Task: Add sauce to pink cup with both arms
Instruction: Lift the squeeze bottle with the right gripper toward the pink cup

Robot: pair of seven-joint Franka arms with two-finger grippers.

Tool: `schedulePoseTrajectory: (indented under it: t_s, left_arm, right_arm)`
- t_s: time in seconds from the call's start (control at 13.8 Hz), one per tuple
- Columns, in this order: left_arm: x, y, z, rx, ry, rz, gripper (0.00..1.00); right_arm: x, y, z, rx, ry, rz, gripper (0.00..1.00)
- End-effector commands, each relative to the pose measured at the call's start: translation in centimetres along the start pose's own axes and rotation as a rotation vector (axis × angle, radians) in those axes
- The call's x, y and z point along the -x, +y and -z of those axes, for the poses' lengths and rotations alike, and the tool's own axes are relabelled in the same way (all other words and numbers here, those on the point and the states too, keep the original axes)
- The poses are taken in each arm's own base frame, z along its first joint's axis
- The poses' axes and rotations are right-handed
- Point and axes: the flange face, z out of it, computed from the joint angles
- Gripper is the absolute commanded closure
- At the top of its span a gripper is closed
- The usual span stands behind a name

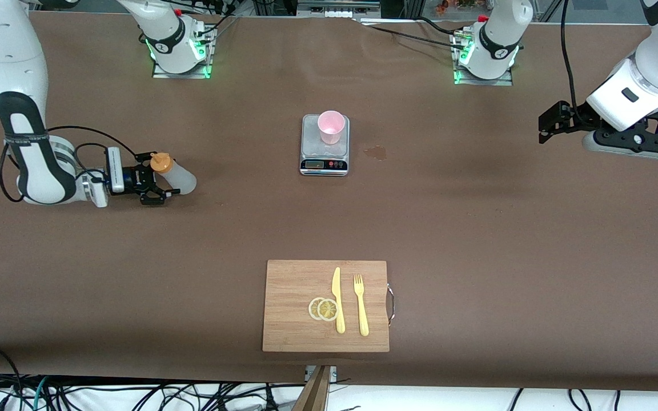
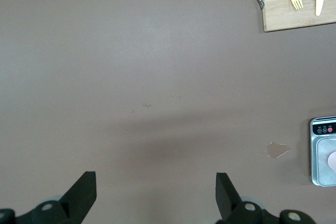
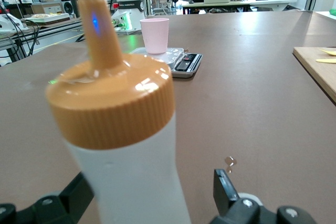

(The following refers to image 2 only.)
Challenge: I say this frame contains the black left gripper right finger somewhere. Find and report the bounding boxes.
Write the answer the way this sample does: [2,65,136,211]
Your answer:
[215,172,316,224]

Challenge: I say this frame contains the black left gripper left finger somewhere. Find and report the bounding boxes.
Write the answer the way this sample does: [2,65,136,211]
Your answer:
[0,170,97,224]

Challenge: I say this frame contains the brown liquid spill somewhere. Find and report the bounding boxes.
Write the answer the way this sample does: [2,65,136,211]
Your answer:
[266,141,291,158]

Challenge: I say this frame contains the silver digital kitchen scale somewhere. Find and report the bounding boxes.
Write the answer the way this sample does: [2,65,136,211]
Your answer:
[309,115,336,187]

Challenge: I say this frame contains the brown table cover sheet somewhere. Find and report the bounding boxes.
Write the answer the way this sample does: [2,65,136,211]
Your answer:
[0,0,336,224]

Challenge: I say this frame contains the wooden cutting board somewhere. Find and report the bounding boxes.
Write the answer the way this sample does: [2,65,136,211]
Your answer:
[253,0,336,33]

